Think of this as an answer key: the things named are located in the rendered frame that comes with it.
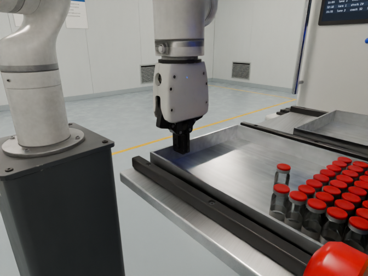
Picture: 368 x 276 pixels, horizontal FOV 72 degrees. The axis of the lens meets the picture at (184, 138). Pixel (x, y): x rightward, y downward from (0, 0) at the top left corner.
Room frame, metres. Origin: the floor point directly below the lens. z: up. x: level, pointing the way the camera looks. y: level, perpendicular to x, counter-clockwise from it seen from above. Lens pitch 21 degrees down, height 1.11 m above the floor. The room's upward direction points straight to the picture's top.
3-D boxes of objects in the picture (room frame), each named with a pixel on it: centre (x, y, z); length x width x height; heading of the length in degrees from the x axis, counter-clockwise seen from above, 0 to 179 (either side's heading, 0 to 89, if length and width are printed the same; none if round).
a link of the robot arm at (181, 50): (0.46, 0.01, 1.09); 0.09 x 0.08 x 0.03; 131
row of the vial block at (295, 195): (0.32, -0.20, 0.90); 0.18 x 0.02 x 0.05; 131
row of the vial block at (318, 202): (0.31, -0.22, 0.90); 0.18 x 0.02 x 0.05; 131
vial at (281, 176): (0.35, -0.15, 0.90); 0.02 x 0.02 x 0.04
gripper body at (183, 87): (0.46, 0.01, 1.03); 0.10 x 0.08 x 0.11; 131
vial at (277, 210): (0.29, -0.13, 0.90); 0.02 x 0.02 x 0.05
